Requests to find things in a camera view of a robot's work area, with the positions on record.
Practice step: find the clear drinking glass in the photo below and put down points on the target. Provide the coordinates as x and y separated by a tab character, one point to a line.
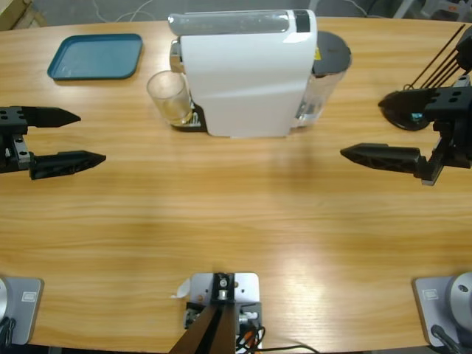
169	107

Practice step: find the light wooden board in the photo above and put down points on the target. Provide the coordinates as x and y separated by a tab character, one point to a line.
14	14

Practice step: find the black capsule holder with rods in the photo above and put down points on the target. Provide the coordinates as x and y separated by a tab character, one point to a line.
400	123

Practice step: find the teal plastic tray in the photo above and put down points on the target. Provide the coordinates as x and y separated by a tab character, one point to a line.
96	57

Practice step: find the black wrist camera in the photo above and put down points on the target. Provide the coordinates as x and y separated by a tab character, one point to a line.
465	51

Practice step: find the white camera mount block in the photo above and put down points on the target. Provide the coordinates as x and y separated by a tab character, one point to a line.
247	287

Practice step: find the white plastic furniture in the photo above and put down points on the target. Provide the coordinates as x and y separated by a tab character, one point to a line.
435	7

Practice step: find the dark brown camera post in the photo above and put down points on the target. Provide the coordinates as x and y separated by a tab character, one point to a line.
210	332

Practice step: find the blue coffee capsule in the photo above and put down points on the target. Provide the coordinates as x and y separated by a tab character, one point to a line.
416	117

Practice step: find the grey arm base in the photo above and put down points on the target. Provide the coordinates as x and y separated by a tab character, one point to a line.
26	313
435	309

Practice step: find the white paper tag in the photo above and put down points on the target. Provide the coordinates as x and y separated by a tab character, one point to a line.
182	289

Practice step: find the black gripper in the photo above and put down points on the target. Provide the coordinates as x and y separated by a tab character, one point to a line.
13	140
453	125

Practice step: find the white capsule coffee machine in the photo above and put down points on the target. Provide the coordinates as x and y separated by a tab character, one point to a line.
250	85

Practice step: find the metal grille drip tray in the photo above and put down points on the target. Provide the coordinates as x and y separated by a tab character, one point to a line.
199	123

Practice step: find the clear plastic water tank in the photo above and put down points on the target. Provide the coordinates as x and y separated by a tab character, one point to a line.
332	48

